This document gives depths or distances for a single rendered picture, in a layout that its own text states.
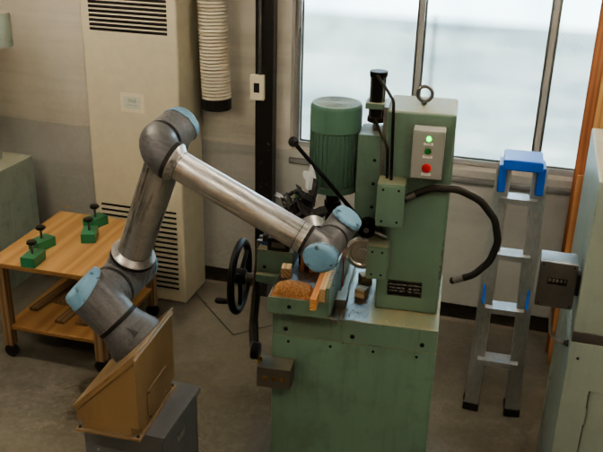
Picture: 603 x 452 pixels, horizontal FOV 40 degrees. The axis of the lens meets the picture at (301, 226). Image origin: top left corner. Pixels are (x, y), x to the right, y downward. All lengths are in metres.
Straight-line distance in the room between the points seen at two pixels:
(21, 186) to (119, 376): 2.41
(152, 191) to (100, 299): 0.39
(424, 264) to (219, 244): 2.09
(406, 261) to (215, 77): 1.75
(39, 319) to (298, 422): 1.61
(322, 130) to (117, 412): 1.12
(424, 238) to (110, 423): 1.19
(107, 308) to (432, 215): 1.10
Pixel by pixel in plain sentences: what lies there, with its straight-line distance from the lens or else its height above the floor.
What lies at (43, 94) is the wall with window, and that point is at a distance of 4.92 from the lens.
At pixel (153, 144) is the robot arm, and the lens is 2.32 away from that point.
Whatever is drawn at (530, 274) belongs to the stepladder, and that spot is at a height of 0.66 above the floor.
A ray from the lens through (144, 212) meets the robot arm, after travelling 2.60.
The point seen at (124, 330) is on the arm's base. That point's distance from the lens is 2.67.
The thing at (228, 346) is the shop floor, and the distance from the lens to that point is 4.20.
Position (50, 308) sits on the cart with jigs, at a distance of 4.29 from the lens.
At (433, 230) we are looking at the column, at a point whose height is 1.12.
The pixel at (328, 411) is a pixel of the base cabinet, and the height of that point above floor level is 0.42.
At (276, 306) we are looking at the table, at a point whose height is 0.87.
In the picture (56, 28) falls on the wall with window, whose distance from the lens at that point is 4.77.
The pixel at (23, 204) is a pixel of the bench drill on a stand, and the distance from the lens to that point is 4.89.
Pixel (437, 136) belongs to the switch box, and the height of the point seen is 1.46.
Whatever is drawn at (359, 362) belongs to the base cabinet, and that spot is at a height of 0.64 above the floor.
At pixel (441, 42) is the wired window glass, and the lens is 4.14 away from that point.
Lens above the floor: 2.21
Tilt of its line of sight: 23 degrees down
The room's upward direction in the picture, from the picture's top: 2 degrees clockwise
